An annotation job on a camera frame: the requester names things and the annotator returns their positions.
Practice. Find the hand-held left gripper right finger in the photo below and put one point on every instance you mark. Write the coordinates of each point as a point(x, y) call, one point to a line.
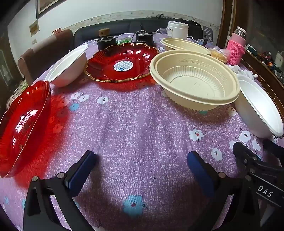
point(198, 171)

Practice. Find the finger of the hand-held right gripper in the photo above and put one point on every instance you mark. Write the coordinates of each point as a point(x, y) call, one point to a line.
point(274, 147)
point(243, 153)

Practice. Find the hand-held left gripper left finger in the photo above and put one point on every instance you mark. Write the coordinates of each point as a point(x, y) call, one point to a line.
point(82, 171)

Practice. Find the red scalloped plastic plate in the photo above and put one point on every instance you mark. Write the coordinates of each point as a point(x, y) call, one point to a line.
point(22, 124)

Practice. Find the large beige plastic bowl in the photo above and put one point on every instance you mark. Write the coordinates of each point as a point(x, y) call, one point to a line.
point(190, 77)

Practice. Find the red plate with round label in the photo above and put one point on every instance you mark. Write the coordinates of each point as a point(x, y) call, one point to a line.
point(106, 62)

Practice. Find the white disposable bowl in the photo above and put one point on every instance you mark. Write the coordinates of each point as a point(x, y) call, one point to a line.
point(66, 68)
point(255, 104)

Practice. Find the purple floral tablecloth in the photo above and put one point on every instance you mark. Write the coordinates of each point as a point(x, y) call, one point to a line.
point(133, 133)

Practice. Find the white cloth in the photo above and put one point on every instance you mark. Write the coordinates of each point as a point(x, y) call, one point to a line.
point(241, 72)

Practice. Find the yellow snack bag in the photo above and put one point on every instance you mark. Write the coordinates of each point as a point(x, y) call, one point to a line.
point(219, 55)

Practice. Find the floral blanket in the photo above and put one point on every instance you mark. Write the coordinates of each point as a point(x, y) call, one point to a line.
point(16, 91)

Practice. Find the pink bottle with knitted sleeve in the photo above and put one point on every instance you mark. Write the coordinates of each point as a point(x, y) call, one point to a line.
point(235, 50)

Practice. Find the small beige plastic bowl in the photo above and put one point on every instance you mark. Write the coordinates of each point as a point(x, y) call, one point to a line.
point(184, 45)

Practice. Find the brown armchair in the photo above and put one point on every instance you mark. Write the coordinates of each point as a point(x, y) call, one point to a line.
point(44, 53)

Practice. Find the grey phone stand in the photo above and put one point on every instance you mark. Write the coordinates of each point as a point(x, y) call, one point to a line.
point(208, 33)

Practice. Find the black motor with gear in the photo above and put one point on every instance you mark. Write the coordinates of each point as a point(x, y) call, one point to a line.
point(106, 43)

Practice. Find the green circuit board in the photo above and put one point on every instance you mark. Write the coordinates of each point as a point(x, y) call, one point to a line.
point(124, 40)

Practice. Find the white plastic jar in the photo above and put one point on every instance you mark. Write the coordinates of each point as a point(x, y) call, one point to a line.
point(177, 30)

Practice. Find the round wooden block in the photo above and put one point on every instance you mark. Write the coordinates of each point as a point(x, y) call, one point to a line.
point(104, 32)

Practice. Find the black leather sofa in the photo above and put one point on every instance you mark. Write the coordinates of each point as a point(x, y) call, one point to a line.
point(124, 25)

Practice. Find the wall socket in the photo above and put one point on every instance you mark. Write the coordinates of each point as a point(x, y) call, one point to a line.
point(33, 41)

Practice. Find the yellow wall notice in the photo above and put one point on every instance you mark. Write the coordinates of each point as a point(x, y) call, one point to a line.
point(34, 27)

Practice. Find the framed wall picture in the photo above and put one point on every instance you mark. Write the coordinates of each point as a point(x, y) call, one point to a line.
point(48, 6)

